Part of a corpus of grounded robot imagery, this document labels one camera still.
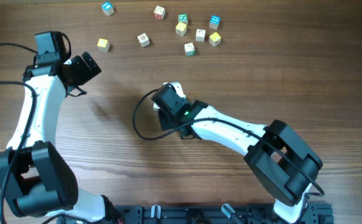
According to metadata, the white block green edge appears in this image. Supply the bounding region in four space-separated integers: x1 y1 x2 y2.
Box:
184 42 196 56

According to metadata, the red-edged block top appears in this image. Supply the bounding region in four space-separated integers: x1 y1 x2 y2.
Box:
153 6 165 20

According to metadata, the blue block top right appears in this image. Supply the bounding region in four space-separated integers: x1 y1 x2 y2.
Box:
209 15 221 29

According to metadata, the right camera cable black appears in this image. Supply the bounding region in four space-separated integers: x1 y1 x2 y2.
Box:
132 88 326 223

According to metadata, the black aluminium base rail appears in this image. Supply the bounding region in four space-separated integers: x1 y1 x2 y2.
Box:
55 203 335 224

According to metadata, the white block red picture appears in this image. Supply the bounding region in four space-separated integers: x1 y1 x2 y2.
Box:
137 33 150 47

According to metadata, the yellow block right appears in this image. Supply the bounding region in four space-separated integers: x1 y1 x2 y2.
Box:
209 32 221 47

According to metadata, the blue letter block far left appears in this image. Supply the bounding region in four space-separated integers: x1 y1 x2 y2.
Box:
101 2 114 16

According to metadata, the green letter N block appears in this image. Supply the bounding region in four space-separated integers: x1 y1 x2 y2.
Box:
178 13 188 25

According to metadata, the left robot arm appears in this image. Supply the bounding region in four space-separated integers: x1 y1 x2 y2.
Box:
0 31 123 223

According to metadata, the yellow block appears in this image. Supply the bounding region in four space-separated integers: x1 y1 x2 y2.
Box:
209 32 221 47
97 39 110 52
176 22 187 36

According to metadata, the plain white block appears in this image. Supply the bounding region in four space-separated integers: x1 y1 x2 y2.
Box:
153 103 160 111

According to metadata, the yellow block left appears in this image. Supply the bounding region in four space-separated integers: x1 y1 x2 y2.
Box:
97 39 110 52

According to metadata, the yellow block centre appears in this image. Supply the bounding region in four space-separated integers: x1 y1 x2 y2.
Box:
176 22 187 36

